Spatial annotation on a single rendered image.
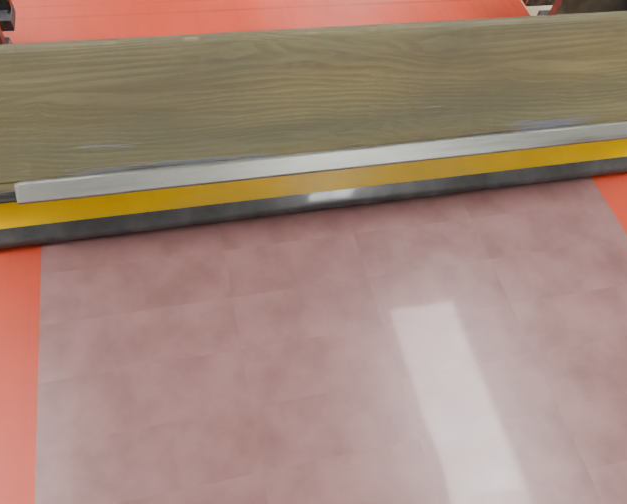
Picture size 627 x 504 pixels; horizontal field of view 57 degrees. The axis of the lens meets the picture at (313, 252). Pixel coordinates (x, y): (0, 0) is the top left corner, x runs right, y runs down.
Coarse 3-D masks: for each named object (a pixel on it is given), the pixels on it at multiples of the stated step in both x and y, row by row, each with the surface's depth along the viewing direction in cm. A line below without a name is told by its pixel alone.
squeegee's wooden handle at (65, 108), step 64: (0, 64) 27; (64, 64) 28; (128, 64) 29; (192, 64) 29; (256, 64) 30; (320, 64) 31; (384, 64) 32; (448, 64) 32; (512, 64) 33; (576, 64) 34; (0, 128) 28; (64, 128) 28; (128, 128) 29; (192, 128) 30; (256, 128) 31; (320, 128) 31; (384, 128) 32; (448, 128) 33; (512, 128) 34; (0, 192) 28
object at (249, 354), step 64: (64, 0) 43; (128, 0) 43; (192, 0) 44; (256, 0) 45; (0, 256) 30; (64, 256) 31; (128, 256) 31; (192, 256) 31; (256, 256) 32; (320, 256) 32; (0, 320) 28; (64, 320) 29; (128, 320) 29; (192, 320) 29; (256, 320) 30; (320, 320) 30; (0, 384) 27; (64, 384) 27; (128, 384) 27; (192, 384) 27; (256, 384) 28; (320, 384) 28; (384, 384) 28; (0, 448) 25; (64, 448) 25; (128, 448) 26; (192, 448) 26; (256, 448) 26; (320, 448) 26; (384, 448) 27
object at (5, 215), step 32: (448, 160) 35; (480, 160) 35; (512, 160) 36; (544, 160) 36; (576, 160) 37; (160, 192) 31; (192, 192) 32; (224, 192) 32; (256, 192) 32; (288, 192) 33; (0, 224) 30; (32, 224) 30
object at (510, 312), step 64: (320, 0) 46; (384, 0) 47; (448, 0) 48; (512, 0) 49; (512, 192) 36; (576, 192) 37; (384, 256) 33; (448, 256) 33; (512, 256) 34; (576, 256) 34; (384, 320) 30; (448, 320) 31; (512, 320) 31; (576, 320) 32; (448, 384) 29; (512, 384) 29; (576, 384) 30; (448, 448) 27; (512, 448) 27; (576, 448) 28
